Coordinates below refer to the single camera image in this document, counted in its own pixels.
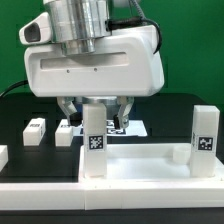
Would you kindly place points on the white fence bar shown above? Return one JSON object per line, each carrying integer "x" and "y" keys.
{"x": 3, "y": 156}
{"x": 86, "y": 196}

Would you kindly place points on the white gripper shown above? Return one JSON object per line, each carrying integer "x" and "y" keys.
{"x": 123, "y": 64}

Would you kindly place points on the white desk top tray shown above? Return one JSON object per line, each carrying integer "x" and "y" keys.
{"x": 148, "y": 162}

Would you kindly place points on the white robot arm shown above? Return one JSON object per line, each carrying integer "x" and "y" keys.
{"x": 76, "y": 50}

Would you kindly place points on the white front fence bar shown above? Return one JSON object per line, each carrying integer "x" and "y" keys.
{"x": 86, "y": 196}

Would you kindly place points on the fiducial marker sheet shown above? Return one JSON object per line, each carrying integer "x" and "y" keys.
{"x": 135, "y": 128}

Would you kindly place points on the white left fence bar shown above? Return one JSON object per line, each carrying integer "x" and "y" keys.
{"x": 3, "y": 156}

